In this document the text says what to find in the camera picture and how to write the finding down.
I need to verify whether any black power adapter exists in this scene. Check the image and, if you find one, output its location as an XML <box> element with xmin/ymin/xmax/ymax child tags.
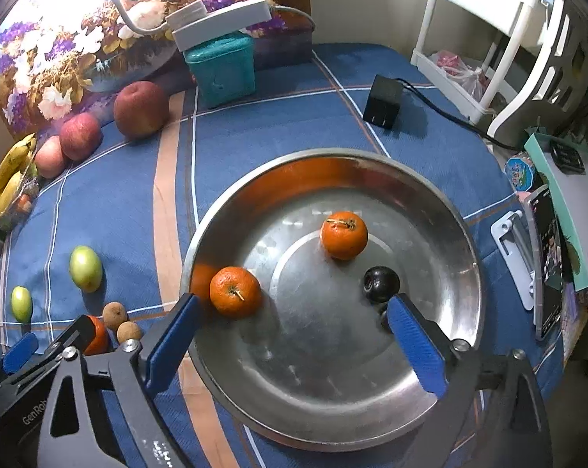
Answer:
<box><xmin>362</xmin><ymin>74</ymin><xmax>404</xmax><ymax>130</ymax></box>

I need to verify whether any round colourful tin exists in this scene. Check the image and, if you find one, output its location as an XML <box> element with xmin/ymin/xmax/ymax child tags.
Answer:
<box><xmin>504</xmin><ymin>151</ymin><xmax>537</xmax><ymax>192</ymax></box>

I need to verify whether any purple patterned box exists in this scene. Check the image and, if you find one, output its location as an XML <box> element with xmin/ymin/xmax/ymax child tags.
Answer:
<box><xmin>561</xmin><ymin>283</ymin><xmax>588</xmax><ymax>354</ymax></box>

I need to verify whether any white shelf rack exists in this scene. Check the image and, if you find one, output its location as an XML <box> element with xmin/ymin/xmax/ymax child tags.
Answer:
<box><xmin>410</xmin><ymin>0</ymin><xmax>543</xmax><ymax>126</ymax></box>

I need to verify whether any teal plastic box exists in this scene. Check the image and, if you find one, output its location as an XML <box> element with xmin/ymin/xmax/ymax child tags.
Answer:
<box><xmin>183</xmin><ymin>33</ymin><xmax>257</xmax><ymax>108</ymax></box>

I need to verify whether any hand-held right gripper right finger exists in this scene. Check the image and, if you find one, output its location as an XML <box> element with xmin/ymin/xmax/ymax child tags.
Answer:
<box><xmin>386</xmin><ymin>293</ymin><xmax>553</xmax><ymax>468</ymax></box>

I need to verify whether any brown kiwi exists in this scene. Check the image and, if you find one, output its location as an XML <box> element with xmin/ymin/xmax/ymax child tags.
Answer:
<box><xmin>102</xmin><ymin>301</ymin><xmax>128</xmax><ymax>331</ymax></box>
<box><xmin>117</xmin><ymin>321</ymin><xmax>144</xmax><ymax>344</ymax></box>

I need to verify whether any dark plum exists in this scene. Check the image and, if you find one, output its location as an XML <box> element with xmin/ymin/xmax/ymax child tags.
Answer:
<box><xmin>362</xmin><ymin>266</ymin><xmax>402</xmax><ymax>304</ymax></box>

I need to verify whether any teal flat box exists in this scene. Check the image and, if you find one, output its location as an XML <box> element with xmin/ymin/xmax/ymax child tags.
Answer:
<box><xmin>523</xmin><ymin>131</ymin><xmax>588</xmax><ymax>292</ymax></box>

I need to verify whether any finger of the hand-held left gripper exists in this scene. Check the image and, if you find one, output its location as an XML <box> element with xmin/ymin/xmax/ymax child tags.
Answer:
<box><xmin>39</xmin><ymin>315</ymin><xmax>97</xmax><ymax>364</ymax></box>
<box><xmin>0</xmin><ymin>332</ymin><xmax>39</xmax><ymax>394</ymax></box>

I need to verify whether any pink plastic bag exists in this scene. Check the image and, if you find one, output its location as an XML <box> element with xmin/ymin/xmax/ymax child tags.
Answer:
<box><xmin>429</xmin><ymin>50</ymin><xmax>492</xmax><ymax>103</ymax></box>

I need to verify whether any stainless steel basin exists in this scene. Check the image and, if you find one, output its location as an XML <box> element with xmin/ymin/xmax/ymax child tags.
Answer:
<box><xmin>179</xmin><ymin>149</ymin><xmax>485</xmax><ymax>452</ymax></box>

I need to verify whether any white gooseneck desk lamp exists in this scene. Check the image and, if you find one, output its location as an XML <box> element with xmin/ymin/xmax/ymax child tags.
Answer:
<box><xmin>95</xmin><ymin>0</ymin><xmax>271</xmax><ymax>52</ymax></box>

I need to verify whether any black power cable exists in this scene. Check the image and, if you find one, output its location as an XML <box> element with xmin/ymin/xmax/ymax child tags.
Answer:
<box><xmin>398</xmin><ymin>78</ymin><xmax>526</xmax><ymax>152</ymax></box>

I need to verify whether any floral painting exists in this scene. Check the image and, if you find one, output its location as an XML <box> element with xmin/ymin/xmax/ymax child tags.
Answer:
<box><xmin>0</xmin><ymin>0</ymin><xmax>312</xmax><ymax>140</ymax></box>

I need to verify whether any blue plaid tablecloth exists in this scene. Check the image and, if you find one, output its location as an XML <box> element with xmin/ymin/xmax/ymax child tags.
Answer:
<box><xmin>0</xmin><ymin>43</ymin><xmax>568</xmax><ymax>468</ymax></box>

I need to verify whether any dark red apple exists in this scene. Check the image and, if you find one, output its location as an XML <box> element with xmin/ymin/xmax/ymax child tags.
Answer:
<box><xmin>113</xmin><ymin>81</ymin><xmax>171</xmax><ymax>139</ymax></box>

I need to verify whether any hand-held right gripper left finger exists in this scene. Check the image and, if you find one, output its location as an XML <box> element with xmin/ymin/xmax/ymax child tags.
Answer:
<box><xmin>38</xmin><ymin>292</ymin><xmax>202</xmax><ymax>468</ymax></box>

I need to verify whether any small green jujube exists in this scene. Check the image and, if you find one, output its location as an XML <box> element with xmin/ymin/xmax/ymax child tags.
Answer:
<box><xmin>10</xmin><ymin>286</ymin><xmax>34</xmax><ymax>324</ymax></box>

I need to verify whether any white slotted chair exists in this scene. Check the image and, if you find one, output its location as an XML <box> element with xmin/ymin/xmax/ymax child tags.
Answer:
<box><xmin>485</xmin><ymin>0</ymin><xmax>588</xmax><ymax>143</ymax></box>

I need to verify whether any pink apple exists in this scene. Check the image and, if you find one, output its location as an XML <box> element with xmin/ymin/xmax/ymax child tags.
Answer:
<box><xmin>34</xmin><ymin>135</ymin><xmax>71</xmax><ymax>179</ymax></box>

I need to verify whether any clear wrapped plastic tray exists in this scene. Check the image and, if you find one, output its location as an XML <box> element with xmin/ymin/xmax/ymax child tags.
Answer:
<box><xmin>0</xmin><ymin>161</ymin><xmax>40</xmax><ymax>233</ymax></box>

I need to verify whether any black smartphone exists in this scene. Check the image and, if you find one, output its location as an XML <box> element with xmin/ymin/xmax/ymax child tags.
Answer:
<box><xmin>524</xmin><ymin>184</ymin><xmax>566</xmax><ymax>342</ymax></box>

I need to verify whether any white phone holder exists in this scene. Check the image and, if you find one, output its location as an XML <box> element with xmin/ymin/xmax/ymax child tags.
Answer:
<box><xmin>490</xmin><ymin>209</ymin><xmax>539</xmax><ymax>311</ymax></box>

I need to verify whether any large green jujube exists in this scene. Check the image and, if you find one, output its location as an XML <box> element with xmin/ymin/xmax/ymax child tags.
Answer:
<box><xmin>69</xmin><ymin>246</ymin><xmax>104</xmax><ymax>293</ymax></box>

